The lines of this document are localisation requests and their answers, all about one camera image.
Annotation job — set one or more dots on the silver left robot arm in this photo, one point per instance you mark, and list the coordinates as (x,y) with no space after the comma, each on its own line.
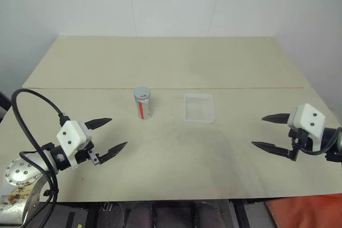
(18,174)

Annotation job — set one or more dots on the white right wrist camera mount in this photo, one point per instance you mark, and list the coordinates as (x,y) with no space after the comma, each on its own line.
(310,117)

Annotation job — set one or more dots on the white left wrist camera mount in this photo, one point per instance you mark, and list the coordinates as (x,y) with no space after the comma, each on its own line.
(70,135)

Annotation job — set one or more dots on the clear plastic tray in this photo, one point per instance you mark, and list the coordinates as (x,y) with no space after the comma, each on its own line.
(199,109)

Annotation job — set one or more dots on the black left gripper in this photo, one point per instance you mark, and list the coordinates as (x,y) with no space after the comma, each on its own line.
(84,156)

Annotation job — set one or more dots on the orange red sheet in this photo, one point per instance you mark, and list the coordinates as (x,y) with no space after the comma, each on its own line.
(307,212)

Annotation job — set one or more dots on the clear jar with red label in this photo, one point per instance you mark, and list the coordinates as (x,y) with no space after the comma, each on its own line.
(147,109)

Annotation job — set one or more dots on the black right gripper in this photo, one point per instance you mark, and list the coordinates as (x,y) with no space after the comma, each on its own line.
(295,145)

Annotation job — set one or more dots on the black table frame bar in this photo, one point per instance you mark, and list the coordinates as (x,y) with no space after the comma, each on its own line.
(240,214)

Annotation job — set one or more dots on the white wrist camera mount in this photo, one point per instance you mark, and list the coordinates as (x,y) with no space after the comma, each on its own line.
(310,117)
(70,135)

